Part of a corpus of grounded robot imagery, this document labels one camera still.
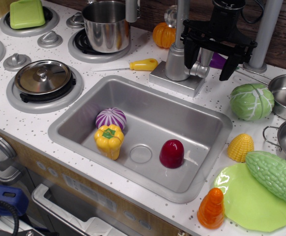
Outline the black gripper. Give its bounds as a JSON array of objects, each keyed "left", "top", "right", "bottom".
[{"left": 181, "top": 20, "right": 257, "bottom": 81}]

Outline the grey toy faucet lever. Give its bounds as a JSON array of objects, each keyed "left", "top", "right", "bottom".
[{"left": 189, "top": 48, "right": 214, "bottom": 79}]

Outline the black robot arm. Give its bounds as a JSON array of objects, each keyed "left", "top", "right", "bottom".
[{"left": 181, "top": 0, "right": 257, "bottom": 81}]

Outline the purple toy eggplant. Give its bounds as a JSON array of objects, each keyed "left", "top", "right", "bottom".
[{"left": 207, "top": 52, "right": 227, "bottom": 70}]

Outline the grey toy faucet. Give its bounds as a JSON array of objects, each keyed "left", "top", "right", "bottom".
[{"left": 149, "top": 0, "right": 205, "bottom": 97}]

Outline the orange toy pumpkin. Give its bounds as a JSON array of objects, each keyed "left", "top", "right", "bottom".
[{"left": 152, "top": 22, "right": 176, "bottom": 48}]

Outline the clear faucet knob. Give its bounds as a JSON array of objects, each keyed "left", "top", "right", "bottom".
[{"left": 164, "top": 5, "right": 177, "bottom": 28}]

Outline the green toy cabbage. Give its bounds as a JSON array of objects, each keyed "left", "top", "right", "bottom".
[{"left": 230, "top": 84, "right": 275, "bottom": 121}]

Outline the steel pan upper right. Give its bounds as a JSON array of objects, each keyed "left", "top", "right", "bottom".
[{"left": 235, "top": 66, "right": 286, "bottom": 120}]

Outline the yellow toy corn piece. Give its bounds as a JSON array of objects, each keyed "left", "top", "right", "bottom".
[{"left": 227, "top": 133, "right": 254, "bottom": 162}]

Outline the grey toy sink basin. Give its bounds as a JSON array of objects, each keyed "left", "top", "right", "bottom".
[{"left": 48, "top": 76, "right": 232, "bottom": 204}]

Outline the dark red toy fruit half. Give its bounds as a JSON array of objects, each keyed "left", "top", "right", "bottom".
[{"left": 159, "top": 139, "right": 184, "bottom": 169}]

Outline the steel pot on burner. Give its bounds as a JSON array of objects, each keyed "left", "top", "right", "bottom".
[{"left": 82, "top": 0, "right": 139, "bottom": 53}]

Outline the purple striped toy onion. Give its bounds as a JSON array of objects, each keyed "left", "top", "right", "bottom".
[{"left": 95, "top": 108, "right": 127, "bottom": 130}]

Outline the yellow toy bell pepper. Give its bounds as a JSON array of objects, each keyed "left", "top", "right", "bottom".
[{"left": 94, "top": 124, "right": 124, "bottom": 160}]

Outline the back right stove burner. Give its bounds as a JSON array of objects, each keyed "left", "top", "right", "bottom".
[{"left": 68, "top": 29, "right": 131, "bottom": 63}]

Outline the grey stove knob back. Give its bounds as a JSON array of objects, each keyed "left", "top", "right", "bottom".
[{"left": 66, "top": 12, "right": 85, "bottom": 29}]

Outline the grey stove knob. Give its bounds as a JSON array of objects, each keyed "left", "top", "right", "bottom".
[
  {"left": 37, "top": 30, "right": 63, "bottom": 48},
  {"left": 3, "top": 53, "right": 31, "bottom": 72},
  {"left": 66, "top": 12, "right": 85, "bottom": 29}
]

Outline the green toy bitter gourd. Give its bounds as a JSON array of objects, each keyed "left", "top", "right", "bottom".
[{"left": 245, "top": 151, "right": 286, "bottom": 201}]

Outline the light green toy plate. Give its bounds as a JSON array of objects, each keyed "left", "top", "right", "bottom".
[{"left": 214, "top": 163, "right": 286, "bottom": 232}]

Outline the orange toy carrot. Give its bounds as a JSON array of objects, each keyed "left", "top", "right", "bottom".
[{"left": 197, "top": 188, "right": 225, "bottom": 229}]

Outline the grey stove knob centre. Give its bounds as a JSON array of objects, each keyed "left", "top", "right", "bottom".
[{"left": 37, "top": 30, "right": 63, "bottom": 48}]

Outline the back left stove burner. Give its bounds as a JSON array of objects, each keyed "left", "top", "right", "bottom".
[{"left": 0, "top": 6, "right": 59, "bottom": 37}]

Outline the front left stove burner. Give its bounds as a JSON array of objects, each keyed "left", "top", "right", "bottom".
[{"left": 6, "top": 66, "right": 84, "bottom": 114}]

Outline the steel pot lid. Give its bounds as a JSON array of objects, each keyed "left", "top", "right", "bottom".
[{"left": 14, "top": 59, "right": 72, "bottom": 95}]

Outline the green toy cutting board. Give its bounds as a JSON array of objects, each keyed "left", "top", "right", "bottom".
[{"left": 10, "top": 0, "right": 45, "bottom": 30}]

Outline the grey stove knob left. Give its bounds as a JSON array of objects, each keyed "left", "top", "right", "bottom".
[{"left": 3, "top": 53, "right": 31, "bottom": 72}]

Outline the black cable top right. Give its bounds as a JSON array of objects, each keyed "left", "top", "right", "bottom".
[{"left": 240, "top": 0, "right": 264, "bottom": 25}]

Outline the grey post right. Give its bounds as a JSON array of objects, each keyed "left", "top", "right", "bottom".
[{"left": 243, "top": 0, "right": 283, "bottom": 73}]

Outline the yellow handled toy knife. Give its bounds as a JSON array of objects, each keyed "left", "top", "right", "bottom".
[{"left": 91, "top": 59, "right": 158, "bottom": 72}]

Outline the grey post behind pot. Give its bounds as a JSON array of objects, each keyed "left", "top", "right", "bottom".
[{"left": 125, "top": 0, "right": 138, "bottom": 23}]

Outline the grey oven door handle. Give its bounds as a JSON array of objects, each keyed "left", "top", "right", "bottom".
[{"left": 31, "top": 183, "right": 102, "bottom": 236}]

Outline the blue clamp with cable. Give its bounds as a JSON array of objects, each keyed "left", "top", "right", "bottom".
[{"left": 0, "top": 185, "right": 29, "bottom": 236}]

